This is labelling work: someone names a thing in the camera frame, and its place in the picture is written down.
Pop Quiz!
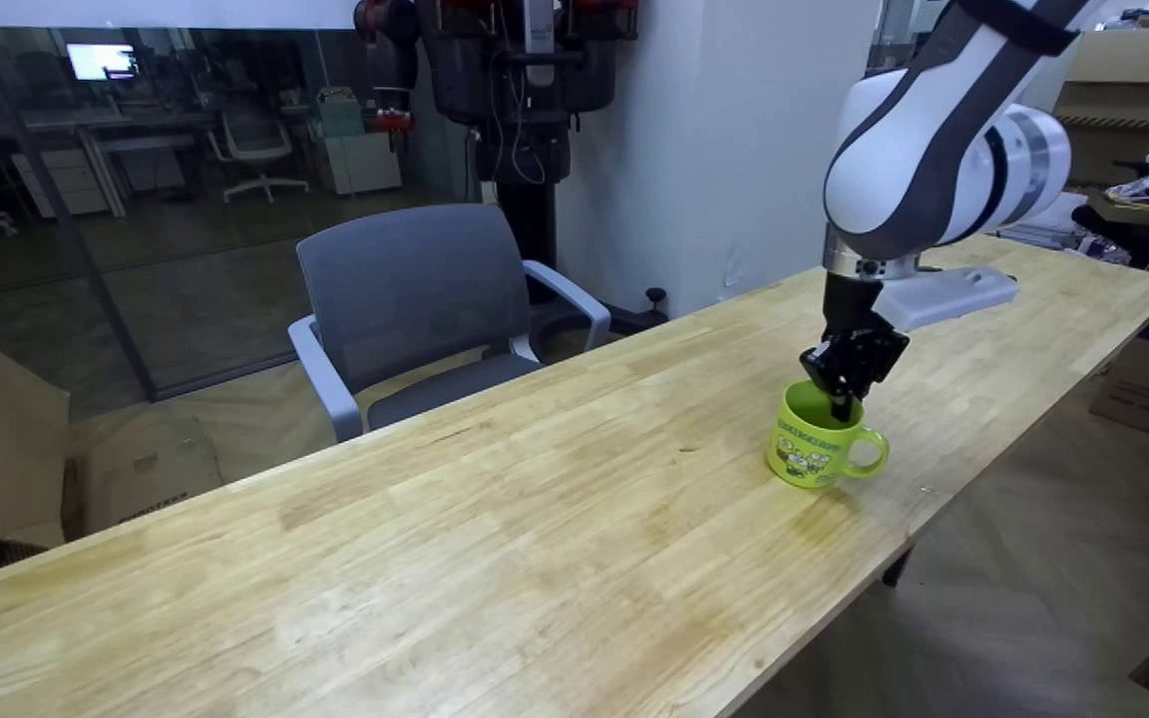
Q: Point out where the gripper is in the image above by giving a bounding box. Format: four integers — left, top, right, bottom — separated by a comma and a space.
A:
799, 271, 911, 424

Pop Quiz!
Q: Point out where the green cartoon print mug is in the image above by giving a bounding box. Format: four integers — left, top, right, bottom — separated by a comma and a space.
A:
766, 380, 891, 490

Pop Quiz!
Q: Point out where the white drawer cabinet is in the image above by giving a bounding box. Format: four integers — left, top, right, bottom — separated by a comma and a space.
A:
313, 88, 404, 196

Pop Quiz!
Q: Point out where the flat cardboard box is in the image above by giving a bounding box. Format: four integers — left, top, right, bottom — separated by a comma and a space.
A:
64, 413, 225, 538

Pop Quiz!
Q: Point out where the office desk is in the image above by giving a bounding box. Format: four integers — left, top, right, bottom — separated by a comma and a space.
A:
0, 108, 218, 219

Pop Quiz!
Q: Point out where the red and black robot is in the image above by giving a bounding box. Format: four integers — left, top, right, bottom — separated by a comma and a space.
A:
354, 0, 671, 337

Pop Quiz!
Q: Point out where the monitor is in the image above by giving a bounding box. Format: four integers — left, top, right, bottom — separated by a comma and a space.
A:
65, 42, 141, 84

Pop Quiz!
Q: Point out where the grey office chair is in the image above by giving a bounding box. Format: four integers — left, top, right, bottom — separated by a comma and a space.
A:
287, 203, 613, 444

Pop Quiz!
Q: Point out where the stack of cardboard boxes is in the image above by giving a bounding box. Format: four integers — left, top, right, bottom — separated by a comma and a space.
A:
1051, 24, 1149, 188

